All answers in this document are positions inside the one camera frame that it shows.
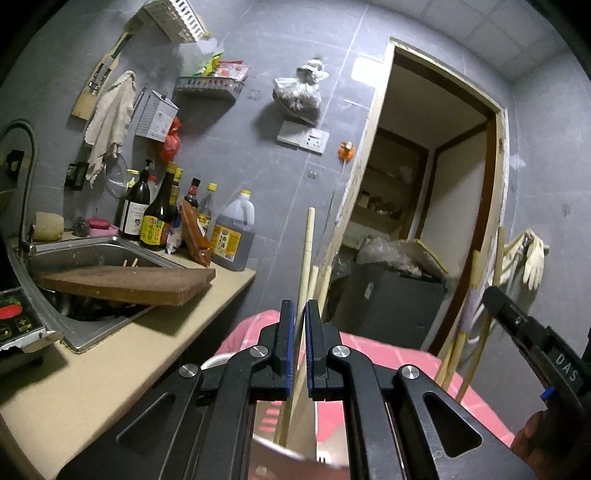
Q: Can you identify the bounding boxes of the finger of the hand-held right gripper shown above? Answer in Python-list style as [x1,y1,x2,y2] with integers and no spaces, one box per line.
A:
[481,285,549,346]

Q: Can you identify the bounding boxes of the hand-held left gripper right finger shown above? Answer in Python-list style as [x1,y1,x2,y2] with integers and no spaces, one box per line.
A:
[305,299,536,480]

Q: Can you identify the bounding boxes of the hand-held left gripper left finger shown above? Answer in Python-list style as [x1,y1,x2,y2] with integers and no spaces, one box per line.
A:
[55,299,296,480]

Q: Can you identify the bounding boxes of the person's right hand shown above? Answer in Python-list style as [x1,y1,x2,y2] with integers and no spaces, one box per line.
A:
[512,408,556,468]

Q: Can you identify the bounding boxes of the white rubber gloves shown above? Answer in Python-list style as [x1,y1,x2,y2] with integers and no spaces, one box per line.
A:
[522,229,550,291]

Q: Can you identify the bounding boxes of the yellow edged cushion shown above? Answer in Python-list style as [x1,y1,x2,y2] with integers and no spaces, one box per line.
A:
[401,237,450,278]

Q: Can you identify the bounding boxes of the crumpled clear plastic bag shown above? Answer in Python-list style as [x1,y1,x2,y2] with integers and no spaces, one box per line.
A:
[355,237,437,278]

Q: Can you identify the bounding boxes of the large oil jug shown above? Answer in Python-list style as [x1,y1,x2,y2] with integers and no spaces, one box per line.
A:
[208,189,256,272]

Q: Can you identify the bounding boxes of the brown seasoning packet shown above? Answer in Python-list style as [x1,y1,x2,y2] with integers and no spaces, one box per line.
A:
[178,200,213,269]

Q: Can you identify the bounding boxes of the clear bottle yellow cap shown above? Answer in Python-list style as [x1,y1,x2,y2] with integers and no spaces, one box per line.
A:
[197,183,218,246]

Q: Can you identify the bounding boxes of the wooden storage shelves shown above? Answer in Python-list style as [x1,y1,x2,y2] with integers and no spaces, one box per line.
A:
[345,164,417,232]

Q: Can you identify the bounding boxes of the wooden cutting board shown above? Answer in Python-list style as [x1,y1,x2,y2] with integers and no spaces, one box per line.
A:
[31,265,217,306]

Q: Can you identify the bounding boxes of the dark bottle red cap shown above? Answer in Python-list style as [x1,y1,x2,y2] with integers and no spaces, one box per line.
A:
[183,177,202,209]

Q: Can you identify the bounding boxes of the dark soy sauce bottle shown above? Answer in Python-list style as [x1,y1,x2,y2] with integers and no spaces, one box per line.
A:
[139,161,179,252]

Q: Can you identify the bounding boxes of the dark pump bottle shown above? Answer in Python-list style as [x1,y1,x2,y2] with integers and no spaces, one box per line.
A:
[120,159,156,241]

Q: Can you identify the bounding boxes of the green glass bottle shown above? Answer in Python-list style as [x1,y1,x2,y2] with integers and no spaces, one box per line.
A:
[115,169,140,230]

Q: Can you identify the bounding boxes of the pink soap dish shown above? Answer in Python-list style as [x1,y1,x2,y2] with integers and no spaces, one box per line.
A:
[87,216,120,237]

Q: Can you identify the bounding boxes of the stainless steel sink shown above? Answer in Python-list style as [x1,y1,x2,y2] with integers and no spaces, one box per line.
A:
[8,235,191,354]

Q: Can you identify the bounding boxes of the red plastic bag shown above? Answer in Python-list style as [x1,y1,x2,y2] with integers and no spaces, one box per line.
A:
[159,117,182,164]

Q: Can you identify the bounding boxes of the metal strainer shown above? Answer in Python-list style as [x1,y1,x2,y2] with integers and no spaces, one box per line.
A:
[103,152,135,200]

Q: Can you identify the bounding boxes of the hanging clear plastic bags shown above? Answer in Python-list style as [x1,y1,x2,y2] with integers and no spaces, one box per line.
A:
[272,56,330,126]

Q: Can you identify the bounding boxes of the beige sponge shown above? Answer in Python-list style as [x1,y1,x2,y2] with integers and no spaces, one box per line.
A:
[33,211,66,242]

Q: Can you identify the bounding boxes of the red snack packet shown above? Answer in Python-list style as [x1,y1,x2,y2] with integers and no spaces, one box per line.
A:
[213,60,250,81]

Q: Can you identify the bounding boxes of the white hanging rag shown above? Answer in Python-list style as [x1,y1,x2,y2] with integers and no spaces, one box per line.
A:
[84,70,137,188]

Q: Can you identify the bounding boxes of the yellow green snack packet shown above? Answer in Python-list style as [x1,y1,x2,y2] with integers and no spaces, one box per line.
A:
[191,52,223,78]

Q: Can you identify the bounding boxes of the metal faucet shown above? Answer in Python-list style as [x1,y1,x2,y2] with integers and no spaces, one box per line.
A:
[0,119,38,256]

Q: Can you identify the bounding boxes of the wooden door frame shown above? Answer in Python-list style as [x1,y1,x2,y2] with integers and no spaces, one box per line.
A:
[318,37,509,357]

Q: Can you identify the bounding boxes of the white wall socket plate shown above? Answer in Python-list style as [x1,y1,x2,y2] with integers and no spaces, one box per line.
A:
[276,120,331,155]

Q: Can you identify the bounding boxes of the white wall box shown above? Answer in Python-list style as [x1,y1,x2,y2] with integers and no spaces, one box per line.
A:
[135,89,180,142]

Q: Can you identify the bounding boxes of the grey wall shelf basket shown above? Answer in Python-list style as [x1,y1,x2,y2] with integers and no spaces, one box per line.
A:
[174,76,245,102]

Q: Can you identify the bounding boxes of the white wall basket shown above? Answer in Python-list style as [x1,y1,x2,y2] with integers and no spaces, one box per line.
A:
[140,0,209,44]

